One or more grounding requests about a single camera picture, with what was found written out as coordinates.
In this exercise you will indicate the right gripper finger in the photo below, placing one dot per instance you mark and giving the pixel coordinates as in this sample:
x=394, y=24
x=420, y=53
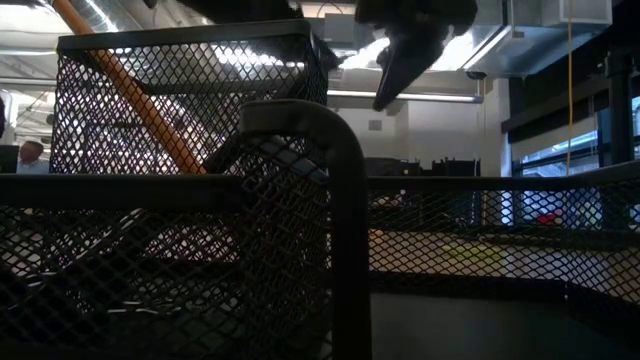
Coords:
x=331, y=57
x=405, y=65

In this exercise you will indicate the black mesh desk organizer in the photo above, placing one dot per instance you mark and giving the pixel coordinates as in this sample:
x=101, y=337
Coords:
x=350, y=225

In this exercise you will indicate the orange pencil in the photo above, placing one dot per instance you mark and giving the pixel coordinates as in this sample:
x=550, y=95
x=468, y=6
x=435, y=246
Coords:
x=75, y=17

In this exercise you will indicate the grey ventilation box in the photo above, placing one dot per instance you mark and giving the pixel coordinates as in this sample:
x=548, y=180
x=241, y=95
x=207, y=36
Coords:
x=340, y=30

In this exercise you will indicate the long fluorescent light strip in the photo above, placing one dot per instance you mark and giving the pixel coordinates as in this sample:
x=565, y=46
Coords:
x=440, y=97

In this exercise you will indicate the black equipment rack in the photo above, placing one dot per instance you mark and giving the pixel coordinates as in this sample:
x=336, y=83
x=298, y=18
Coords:
x=400, y=167

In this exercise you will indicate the large window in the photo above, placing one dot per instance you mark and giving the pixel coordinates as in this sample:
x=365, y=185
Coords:
x=560, y=150

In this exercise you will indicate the red object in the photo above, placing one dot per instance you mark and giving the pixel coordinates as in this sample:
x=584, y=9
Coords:
x=551, y=218

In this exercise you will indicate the person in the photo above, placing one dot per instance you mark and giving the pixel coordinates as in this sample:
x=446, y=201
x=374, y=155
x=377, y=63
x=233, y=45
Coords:
x=31, y=152

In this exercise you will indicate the black monitor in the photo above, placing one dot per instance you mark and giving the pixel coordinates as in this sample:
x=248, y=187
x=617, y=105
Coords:
x=7, y=159

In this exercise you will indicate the large silver air duct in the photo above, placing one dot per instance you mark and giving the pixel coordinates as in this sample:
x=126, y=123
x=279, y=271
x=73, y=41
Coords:
x=540, y=45

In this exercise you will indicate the black aluminium rig frame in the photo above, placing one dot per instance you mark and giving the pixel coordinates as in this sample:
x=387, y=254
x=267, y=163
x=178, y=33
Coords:
x=620, y=110

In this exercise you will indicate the silver ribbed ventilation duct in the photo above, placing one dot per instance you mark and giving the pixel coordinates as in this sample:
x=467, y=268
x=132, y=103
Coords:
x=100, y=15

